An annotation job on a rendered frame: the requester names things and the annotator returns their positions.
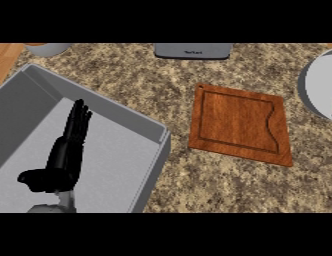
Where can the pale grey round container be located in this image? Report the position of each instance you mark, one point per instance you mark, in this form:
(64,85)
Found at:
(47,48)

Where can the grey flat appliance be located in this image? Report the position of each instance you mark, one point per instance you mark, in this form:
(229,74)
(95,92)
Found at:
(192,50)

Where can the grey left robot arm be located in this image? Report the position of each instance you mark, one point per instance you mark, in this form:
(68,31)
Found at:
(61,203)

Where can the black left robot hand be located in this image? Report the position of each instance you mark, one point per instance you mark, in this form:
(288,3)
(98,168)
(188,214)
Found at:
(65,160)

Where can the brown wooden cutting board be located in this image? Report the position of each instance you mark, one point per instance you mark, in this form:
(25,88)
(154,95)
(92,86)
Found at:
(239,125)

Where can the large grey sink basin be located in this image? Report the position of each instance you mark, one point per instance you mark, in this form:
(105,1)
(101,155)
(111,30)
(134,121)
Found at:
(114,156)

